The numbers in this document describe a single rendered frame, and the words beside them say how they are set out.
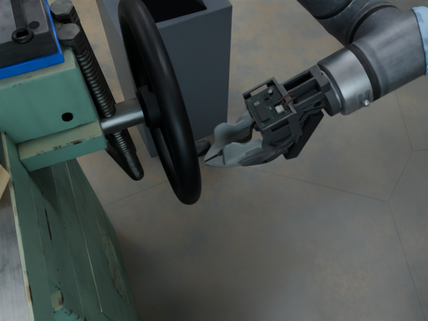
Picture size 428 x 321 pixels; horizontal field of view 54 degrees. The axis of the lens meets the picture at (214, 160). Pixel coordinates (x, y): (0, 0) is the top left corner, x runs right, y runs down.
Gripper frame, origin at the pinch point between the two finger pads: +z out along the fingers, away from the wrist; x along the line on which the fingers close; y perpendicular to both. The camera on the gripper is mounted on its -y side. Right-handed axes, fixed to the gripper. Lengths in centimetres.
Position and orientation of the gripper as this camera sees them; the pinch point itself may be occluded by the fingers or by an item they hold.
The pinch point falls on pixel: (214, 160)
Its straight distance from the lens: 65.5
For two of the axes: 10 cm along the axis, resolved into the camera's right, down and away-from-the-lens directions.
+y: -3.2, -3.8, -8.7
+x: 3.7, 7.9, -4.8
